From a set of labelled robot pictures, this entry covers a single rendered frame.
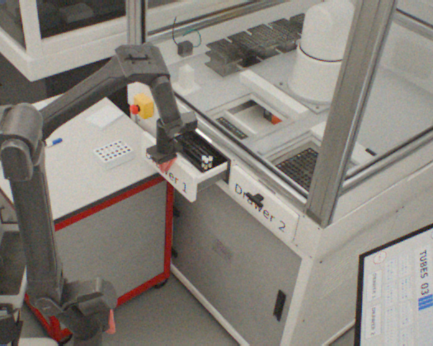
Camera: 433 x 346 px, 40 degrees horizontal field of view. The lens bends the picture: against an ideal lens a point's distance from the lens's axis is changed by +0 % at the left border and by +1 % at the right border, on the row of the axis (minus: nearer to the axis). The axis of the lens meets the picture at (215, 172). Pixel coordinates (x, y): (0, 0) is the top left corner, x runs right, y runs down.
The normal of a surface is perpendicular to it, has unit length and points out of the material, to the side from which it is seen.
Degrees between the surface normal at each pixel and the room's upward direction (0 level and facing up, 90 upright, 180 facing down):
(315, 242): 90
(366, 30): 90
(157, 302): 0
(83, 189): 0
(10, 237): 0
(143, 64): 36
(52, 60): 90
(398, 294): 50
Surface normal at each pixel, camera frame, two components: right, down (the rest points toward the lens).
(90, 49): 0.64, 0.54
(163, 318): 0.07, -0.75
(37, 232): 0.11, 0.66
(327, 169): -0.77, 0.37
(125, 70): -0.43, -0.04
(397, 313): -0.69, -0.64
